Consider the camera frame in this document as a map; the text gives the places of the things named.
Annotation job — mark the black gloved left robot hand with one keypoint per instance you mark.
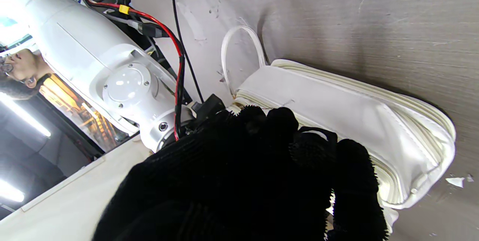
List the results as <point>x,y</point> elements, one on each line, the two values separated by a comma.
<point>243,181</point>

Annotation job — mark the white leather bag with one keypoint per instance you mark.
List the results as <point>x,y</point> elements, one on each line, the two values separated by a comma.
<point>355,121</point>

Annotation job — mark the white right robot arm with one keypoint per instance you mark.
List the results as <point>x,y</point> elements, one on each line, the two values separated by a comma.
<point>86,54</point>

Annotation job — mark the small white paper scrap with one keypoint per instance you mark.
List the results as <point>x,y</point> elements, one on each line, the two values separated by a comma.
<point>455,182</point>

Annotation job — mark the bright ceiling light tube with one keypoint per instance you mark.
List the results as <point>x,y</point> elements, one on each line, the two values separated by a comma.
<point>11,192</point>
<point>26,115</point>

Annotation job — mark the person's head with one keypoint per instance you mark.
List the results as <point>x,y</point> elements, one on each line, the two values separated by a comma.
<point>22,69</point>

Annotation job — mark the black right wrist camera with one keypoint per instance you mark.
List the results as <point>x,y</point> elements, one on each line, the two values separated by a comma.
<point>209,106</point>

